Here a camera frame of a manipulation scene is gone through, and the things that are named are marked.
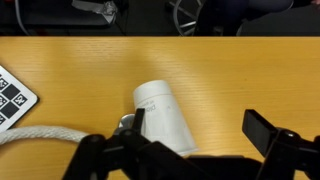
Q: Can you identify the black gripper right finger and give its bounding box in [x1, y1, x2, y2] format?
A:
[241, 109, 320, 180]

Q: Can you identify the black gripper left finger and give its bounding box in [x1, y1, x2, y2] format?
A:
[61, 108, 208, 180]

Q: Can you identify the white paper cup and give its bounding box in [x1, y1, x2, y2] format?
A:
[132, 79, 199, 157]

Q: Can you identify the silver metal tool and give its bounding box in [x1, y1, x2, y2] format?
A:
[118, 113, 137, 133]

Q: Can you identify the checkered calibration board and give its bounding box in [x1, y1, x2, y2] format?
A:
[0, 64, 40, 134]

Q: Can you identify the chrome chair base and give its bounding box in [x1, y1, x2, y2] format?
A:
[172, 0, 205, 37]

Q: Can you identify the white rope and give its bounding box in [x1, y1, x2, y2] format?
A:
[0, 125, 90, 146]

